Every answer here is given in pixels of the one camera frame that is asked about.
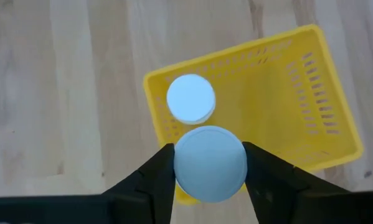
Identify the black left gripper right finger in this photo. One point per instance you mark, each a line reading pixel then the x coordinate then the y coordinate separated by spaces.
pixel 282 193

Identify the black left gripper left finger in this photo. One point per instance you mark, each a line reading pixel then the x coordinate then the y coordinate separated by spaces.
pixel 149 193

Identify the white plastic pill bottle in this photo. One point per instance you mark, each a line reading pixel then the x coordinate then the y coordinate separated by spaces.
pixel 190 99
pixel 210 163

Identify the yellow plastic slotted basket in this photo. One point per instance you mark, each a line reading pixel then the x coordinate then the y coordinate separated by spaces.
pixel 267 109

